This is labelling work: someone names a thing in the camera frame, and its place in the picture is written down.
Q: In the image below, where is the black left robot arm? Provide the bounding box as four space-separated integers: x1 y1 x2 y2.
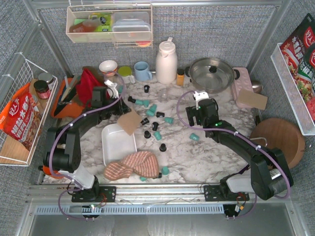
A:
43 83 130 192

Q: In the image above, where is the steel pot with lid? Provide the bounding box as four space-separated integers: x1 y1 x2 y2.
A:
185 58 240 94

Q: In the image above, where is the red lid jar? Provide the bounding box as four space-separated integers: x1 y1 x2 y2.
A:
33 80 51 99

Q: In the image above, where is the white bowl with stripes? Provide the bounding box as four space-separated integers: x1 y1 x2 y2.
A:
99 60 118 76

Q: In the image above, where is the white rectangular storage basket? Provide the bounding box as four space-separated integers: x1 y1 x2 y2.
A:
101 123 137 166

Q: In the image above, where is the round wooden board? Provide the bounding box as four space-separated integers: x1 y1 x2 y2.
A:
250 118 305 169

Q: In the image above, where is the striped pink knit cloth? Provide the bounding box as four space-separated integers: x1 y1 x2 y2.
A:
103 151 159 181

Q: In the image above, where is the pink egg tray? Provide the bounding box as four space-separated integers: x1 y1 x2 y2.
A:
231 67 253 109

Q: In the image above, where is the brown cardboard on tray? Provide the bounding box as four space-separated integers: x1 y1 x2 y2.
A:
237 89 268 110

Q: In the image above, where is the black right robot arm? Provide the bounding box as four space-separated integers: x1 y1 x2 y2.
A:
186 98 293 200

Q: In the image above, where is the red cloth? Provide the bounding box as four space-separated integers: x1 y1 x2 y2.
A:
76 66 104 107

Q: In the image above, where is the clear plastic cup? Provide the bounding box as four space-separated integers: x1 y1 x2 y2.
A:
161 88 169 99

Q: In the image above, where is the orange tray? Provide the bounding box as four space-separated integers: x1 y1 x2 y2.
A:
50 80 84 118

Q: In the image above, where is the orange spice bottle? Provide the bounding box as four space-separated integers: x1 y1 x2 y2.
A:
176 68 185 86

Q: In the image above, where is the brown cardboard square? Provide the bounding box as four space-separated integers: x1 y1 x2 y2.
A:
117 110 142 135

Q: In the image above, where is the white thermos jug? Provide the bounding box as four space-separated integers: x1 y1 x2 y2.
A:
156 37 178 85

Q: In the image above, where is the green lid glass jar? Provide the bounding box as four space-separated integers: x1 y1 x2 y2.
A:
118 66 135 84

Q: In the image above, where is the white wall-mounted basket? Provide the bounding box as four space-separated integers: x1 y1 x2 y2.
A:
66 4 153 47

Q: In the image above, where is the silver lid jar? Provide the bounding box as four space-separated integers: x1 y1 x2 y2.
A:
38 72 54 87

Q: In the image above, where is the clear plastic food container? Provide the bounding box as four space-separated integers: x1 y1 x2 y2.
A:
112 11 151 42

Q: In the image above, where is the light blue mug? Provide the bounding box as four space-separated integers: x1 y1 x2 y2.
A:
134 61 153 82

